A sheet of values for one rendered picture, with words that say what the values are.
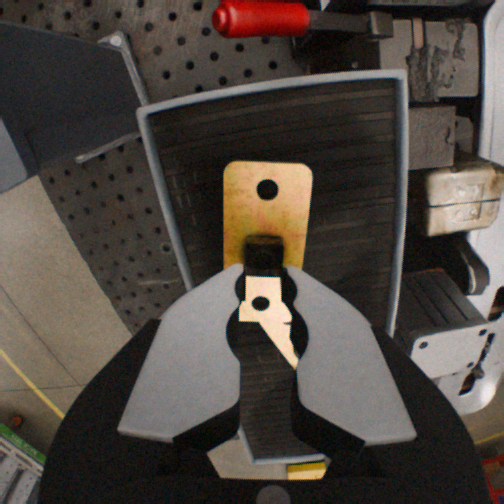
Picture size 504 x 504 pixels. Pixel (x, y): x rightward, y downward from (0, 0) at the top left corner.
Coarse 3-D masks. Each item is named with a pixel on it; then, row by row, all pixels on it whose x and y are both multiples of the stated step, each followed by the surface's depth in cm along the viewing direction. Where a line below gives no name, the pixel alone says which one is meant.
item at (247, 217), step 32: (224, 192) 13; (256, 192) 13; (288, 192) 13; (224, 224) 14; (256, 224) 14; (288, 224) 14; (224, 256) 14; (256, 256) 14; (288, 256) 14; (256, 288) 15; (256, 320) 16; (288, 320) 16
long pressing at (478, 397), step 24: (480, 24) 23; (480, 48) 24; (480, 72) 26; (480, 96) 27; (480, 120) 28; (480, 144) 29; (480, 240) 35; (480, 360) 47; (456, 384) 49; (480, 384) 50; (456, 408) 53; (480, 408) 55
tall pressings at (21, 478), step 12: (0, 468) 223; (12, 468) 234; (0, 480) 216; (12, 480) 242; (24, 480) 239; (36, 480) 255; (0, 492) 209; (12, 492) 224; (24, 492) 233; (36, 492) 260
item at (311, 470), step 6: (312, 462) 35; (324, 462) 34; (288, 468) 34; (294, 468) 34; (300, 468) 34; (306, 468) 33; (312, 468) 33; (318, 468) 33; (324, 468) 33; (288, 474) 34; (294, 474) 33; (300, 474) 33; (306, 474) 33; (312, 474) 33; (318, 474) 33
